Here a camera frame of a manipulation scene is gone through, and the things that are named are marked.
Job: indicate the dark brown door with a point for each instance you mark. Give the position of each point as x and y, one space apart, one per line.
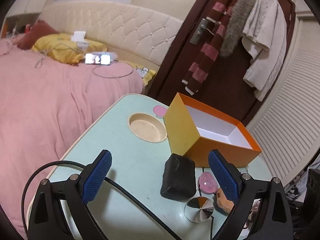
225 80

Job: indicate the white knit sweater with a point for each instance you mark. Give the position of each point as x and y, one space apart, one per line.
265 42

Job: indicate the red pink striped scarf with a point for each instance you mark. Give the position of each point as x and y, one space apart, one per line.
200 72

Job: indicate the grey fur collar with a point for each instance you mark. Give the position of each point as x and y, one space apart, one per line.
237 22

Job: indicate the black rough stone block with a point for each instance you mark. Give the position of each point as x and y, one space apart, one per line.
178 177

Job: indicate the pink blanket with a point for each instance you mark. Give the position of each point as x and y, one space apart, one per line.
50 105

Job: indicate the smartphone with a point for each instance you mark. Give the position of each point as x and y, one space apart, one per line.
105 58

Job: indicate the cream tufted headboard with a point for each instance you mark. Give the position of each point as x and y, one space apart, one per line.
125 25

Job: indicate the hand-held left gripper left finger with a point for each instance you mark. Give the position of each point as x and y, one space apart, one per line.
96 177

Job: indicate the white charger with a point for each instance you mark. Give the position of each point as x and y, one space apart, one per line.
78 36

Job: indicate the pink translucent object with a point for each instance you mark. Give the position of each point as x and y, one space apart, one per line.
207 183

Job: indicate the yellow cartoon print pillow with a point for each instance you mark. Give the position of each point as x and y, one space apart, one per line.
146 75

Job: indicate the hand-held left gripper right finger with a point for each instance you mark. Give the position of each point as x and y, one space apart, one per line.
223 177

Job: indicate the silver cone-shaped object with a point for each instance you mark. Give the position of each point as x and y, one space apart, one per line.
200 208

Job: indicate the black white patterned cloth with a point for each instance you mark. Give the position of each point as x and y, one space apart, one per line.
297 182

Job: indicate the white louvered door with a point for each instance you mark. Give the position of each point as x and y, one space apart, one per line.
287 130

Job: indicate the orange cardboard box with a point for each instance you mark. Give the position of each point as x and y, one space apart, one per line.
182 130

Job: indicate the green cartoon print desktop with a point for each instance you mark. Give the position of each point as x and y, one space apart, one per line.
140 155

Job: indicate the tan plush toy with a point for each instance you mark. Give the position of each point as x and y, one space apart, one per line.
222 201

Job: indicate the dark red pillow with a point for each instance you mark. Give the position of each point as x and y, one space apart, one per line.
37 33

